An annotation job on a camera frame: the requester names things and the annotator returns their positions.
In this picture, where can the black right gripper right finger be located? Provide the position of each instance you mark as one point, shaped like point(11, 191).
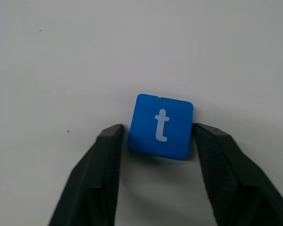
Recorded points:
point(235, 183)

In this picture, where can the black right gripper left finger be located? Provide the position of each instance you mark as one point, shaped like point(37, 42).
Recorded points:
point(92, 183)

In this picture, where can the blue letter tile t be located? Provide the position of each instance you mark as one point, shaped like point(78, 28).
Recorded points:
point(143, 127)

